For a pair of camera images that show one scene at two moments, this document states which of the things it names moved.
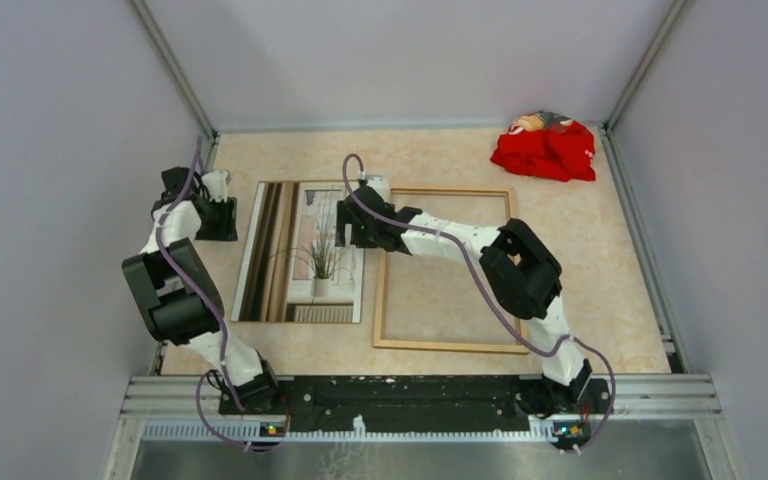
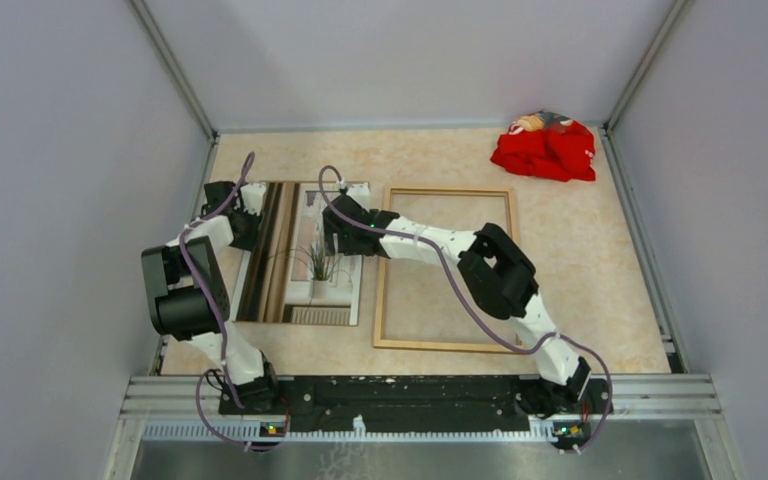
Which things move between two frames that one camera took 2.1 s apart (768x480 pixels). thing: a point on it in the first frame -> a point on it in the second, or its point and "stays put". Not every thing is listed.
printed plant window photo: [291, 269] stays put
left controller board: [272, 429] stays put
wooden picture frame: [490, 347] stays put
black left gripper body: [218, 224] -> [251, 223]
